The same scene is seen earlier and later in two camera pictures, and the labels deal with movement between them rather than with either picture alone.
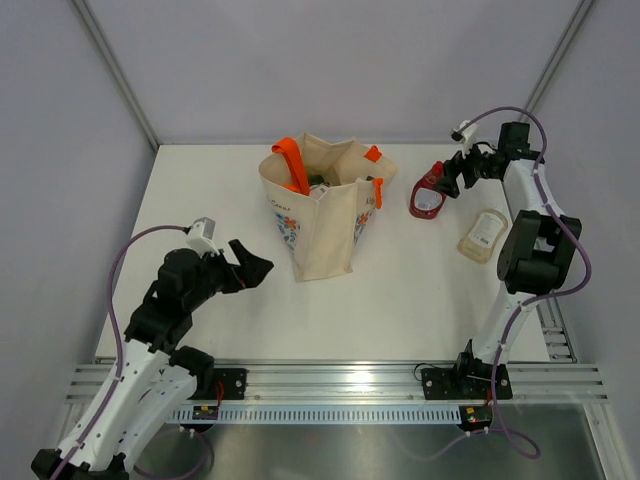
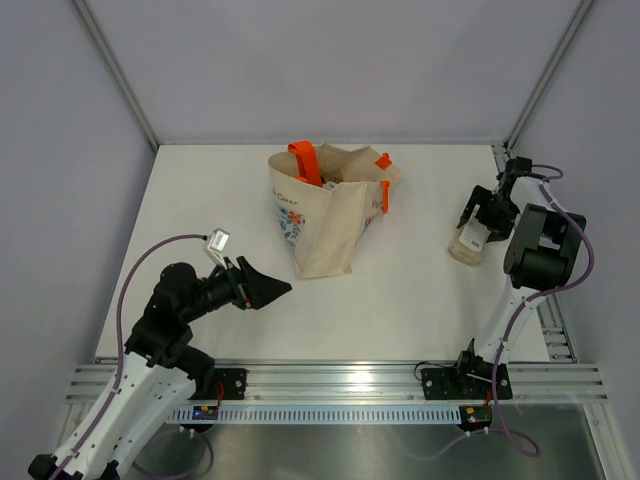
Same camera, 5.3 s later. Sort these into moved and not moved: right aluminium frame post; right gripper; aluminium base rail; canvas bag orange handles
Moved: right gripper
Not moved: canvas bag orange handles; aluminium base rail; right aluminium frame post
